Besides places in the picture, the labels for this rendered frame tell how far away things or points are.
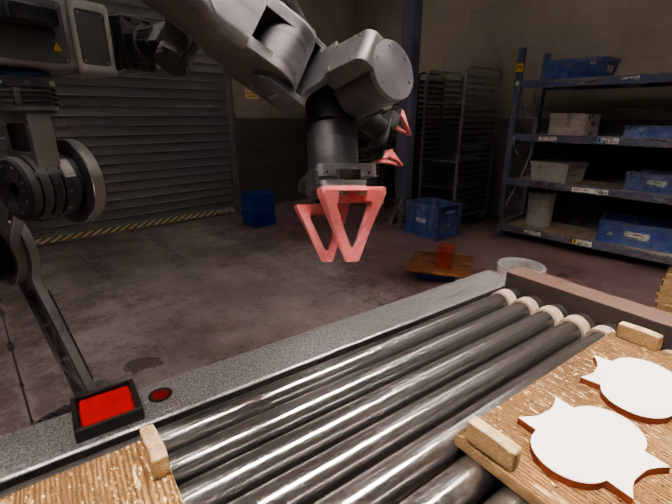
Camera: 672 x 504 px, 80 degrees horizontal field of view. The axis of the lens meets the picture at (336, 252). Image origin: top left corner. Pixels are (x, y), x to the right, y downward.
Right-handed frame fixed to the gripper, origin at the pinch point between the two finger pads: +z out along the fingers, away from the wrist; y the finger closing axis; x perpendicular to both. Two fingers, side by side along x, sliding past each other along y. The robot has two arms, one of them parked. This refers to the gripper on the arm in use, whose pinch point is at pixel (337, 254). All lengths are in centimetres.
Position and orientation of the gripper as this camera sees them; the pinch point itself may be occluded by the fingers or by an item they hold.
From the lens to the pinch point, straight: 45.6
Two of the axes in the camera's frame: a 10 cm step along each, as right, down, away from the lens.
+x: -9.6, 0.5, -2.8
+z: 0.5, 10.0, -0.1
